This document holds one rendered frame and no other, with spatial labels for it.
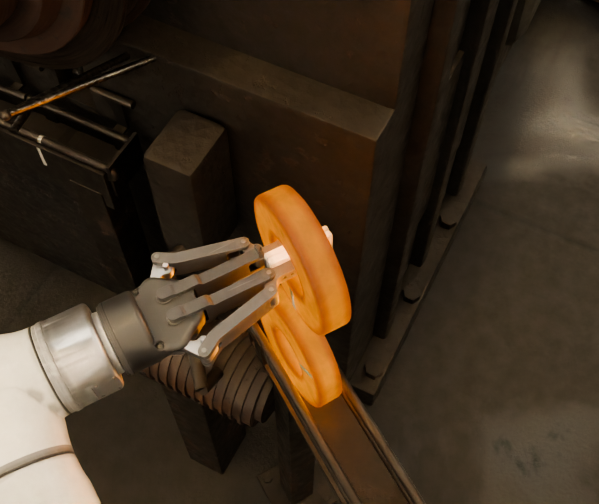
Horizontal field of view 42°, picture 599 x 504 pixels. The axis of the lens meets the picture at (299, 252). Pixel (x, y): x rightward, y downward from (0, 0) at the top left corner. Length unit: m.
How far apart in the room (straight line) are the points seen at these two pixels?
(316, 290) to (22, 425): 0.28
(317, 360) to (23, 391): 0.34
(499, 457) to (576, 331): 0.36
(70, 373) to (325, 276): 0.24
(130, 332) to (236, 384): 0.45
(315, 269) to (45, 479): 0.29
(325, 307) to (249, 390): 0.44
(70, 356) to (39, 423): 0.06
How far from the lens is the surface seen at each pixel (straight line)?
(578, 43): 2.45
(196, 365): 1.13
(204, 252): 0.78
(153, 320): 0.75
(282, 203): 0.74
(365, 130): 0.95
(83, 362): 0.72
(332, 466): 0.93
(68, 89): 1.01
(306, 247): 0.72
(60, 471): 0.72
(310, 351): 0.90
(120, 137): 1.19
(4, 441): 0.72
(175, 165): 1.02
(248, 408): 1.16
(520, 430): 1.75
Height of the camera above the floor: 1.59
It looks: 58 degrees down
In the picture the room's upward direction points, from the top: straight up
